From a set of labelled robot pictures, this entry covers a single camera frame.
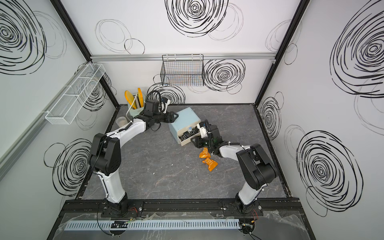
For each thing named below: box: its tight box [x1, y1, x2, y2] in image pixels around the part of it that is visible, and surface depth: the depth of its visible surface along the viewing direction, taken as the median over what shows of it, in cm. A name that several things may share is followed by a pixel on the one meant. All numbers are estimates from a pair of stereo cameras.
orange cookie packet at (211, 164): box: [202, 157, 219, 172], surface depth 91 cm
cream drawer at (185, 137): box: [177, 126, 201, 147], surface depth 93 cm
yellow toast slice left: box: [124, 90, 137, 110], surface depth 98 cm
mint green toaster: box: [127, 98, 145, 118], surface depth 98 cm
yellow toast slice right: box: [137, 88, 144, 108], surface depth 100 cm
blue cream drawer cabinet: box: [168, 107, 201, 145], surface depth 92 cm
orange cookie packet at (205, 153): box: [199, 147, 211, 159], surface depth 93 cm
